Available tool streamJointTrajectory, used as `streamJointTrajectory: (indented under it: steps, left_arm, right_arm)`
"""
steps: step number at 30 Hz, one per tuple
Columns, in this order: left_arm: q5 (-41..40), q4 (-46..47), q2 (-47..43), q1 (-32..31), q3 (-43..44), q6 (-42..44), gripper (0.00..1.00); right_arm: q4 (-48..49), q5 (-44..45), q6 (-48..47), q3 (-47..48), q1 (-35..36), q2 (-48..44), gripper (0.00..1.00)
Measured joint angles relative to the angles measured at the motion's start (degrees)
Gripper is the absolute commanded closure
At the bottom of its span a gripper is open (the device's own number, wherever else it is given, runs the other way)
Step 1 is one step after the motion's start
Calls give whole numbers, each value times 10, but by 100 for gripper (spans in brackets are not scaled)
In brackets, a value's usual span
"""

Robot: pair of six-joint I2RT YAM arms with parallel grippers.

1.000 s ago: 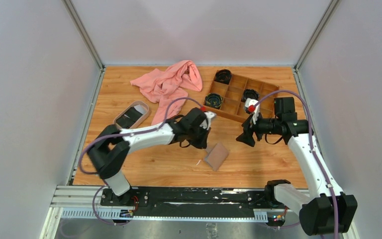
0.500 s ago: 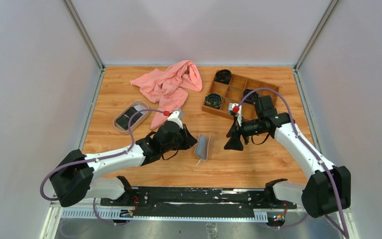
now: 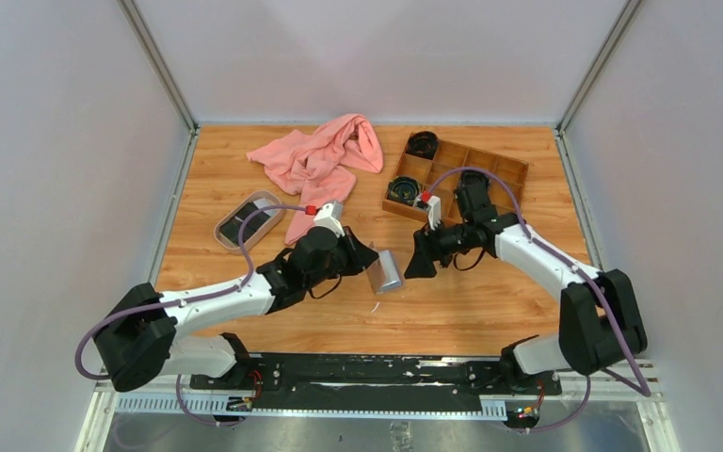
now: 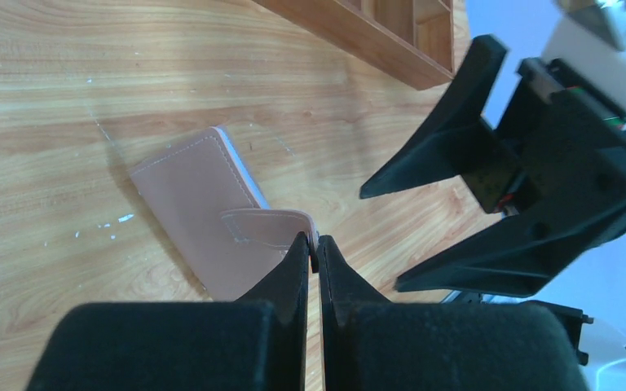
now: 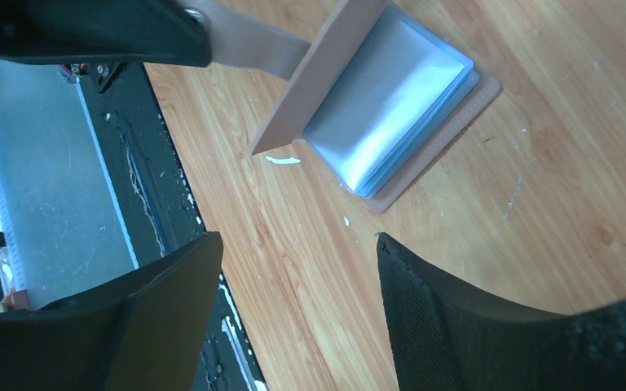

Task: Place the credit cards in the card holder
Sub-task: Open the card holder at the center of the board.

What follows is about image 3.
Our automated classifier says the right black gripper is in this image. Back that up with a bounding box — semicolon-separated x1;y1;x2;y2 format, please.
405;217;474;280

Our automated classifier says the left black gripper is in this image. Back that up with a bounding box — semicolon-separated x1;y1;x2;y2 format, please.
305;225;378;290

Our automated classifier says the pink card holder wallet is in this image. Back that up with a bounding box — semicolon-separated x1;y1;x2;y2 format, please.
365;242;404;295

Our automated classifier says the beige oval card tray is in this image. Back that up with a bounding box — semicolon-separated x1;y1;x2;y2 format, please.
214;190;284;255

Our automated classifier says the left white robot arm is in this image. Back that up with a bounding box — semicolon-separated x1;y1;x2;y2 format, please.
91;227;378;392

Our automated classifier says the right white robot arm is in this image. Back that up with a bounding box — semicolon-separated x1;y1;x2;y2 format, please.
405;180;648;394

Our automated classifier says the rolled belt front left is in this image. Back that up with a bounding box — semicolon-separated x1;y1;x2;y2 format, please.
386;176;422;206

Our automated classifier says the rolled belt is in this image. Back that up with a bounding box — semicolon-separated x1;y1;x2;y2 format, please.
386;176;422;206
405;131;440;160

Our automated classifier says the wooden divided tray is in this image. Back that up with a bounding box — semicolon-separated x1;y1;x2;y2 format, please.
381;138;529;224

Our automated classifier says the pink cloth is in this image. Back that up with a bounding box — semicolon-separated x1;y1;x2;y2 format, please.
246;113;385;246

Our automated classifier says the rolled belt back left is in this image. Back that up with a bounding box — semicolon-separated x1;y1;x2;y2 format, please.
405;131;440;160

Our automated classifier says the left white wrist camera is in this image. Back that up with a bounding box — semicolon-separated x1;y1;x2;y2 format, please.
313;201;345;237

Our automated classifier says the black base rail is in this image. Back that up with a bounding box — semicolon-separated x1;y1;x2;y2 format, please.
185;353;562;420

